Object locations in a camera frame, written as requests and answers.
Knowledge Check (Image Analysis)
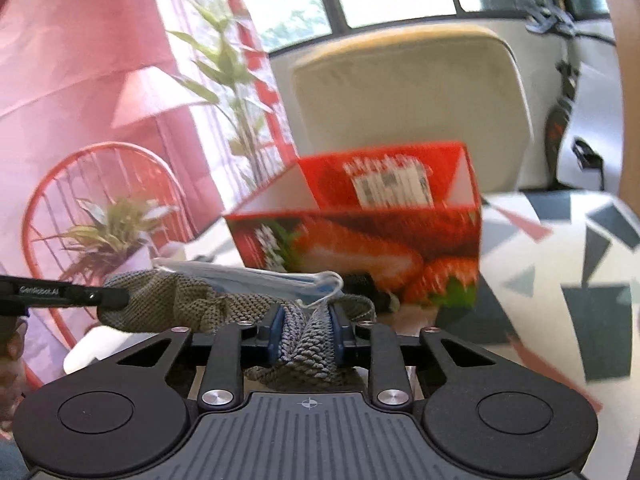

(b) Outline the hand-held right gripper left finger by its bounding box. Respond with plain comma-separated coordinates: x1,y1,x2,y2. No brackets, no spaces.
116,309,287,411

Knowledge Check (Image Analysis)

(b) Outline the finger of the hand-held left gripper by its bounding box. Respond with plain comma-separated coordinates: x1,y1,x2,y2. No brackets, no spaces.
79,285,130,312

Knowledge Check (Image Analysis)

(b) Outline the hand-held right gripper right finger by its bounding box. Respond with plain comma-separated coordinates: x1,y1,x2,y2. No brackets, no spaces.
329,306,507,411

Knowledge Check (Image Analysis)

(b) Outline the grey knitted cloth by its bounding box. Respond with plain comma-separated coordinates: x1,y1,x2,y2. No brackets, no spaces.
97,267,378,393

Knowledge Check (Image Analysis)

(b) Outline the blue face mask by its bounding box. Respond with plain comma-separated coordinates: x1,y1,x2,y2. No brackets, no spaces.
152,257,346,308

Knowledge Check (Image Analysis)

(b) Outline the red strawberry print box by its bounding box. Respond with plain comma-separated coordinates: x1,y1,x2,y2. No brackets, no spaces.
222,141,483,312

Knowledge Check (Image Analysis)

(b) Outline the person's left hand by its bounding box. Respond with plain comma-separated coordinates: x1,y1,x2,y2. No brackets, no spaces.
0,319,27,373

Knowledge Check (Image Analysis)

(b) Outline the white plastic bag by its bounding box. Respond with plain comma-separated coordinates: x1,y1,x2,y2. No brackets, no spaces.
62,326,128,376

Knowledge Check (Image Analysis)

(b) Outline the potted plant in pink pot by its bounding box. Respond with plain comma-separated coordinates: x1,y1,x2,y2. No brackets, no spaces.
35,197,182,282

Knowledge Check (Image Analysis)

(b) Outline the geometric patterned tablecloth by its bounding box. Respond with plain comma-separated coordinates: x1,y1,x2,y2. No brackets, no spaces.
192,190,640,413

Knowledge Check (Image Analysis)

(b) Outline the pink curtain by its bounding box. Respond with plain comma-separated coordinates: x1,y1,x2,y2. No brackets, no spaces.
0,0,223,311

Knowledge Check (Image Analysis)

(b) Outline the cream upholstered chair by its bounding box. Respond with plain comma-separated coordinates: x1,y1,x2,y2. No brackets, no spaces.
290,22,536,207

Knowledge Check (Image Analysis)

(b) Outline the tall green leafy plant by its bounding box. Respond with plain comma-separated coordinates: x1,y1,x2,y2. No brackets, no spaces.
167,0,282,188

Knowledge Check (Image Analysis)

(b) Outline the brown wooden panel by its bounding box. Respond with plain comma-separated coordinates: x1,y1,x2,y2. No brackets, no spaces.
595,0,640,201

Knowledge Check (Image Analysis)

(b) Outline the red wire chair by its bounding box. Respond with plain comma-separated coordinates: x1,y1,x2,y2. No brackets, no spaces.
22,142,195,391

